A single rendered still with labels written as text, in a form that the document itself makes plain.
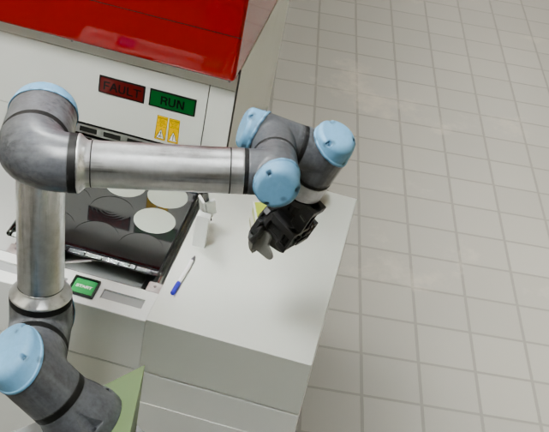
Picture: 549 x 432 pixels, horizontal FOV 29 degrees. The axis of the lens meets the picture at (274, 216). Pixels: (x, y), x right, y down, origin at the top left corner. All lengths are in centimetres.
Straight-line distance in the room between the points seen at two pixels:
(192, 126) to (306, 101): 236
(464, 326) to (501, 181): 104
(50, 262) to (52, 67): 87
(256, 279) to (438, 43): 363
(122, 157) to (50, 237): 29
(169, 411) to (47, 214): 65
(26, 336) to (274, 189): 53
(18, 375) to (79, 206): 78
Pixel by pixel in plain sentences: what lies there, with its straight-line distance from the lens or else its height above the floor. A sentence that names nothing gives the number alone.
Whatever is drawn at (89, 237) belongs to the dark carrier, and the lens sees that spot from 251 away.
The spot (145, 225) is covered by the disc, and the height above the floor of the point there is 90.
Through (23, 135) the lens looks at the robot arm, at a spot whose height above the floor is 151.
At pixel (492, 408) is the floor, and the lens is 368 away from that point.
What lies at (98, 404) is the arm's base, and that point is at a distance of 198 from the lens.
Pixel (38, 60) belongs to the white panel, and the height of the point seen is 112.
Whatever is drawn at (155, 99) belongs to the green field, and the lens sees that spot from 266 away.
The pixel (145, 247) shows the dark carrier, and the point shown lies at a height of 90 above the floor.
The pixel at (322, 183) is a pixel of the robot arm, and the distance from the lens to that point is 187.
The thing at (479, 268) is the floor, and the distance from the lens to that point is 423.
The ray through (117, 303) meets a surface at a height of 96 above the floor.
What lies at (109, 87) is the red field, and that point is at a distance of 269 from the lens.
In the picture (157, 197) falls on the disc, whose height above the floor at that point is 90.
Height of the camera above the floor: 246
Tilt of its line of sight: 36 degrees down
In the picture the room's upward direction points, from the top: 12 degrees clockwise
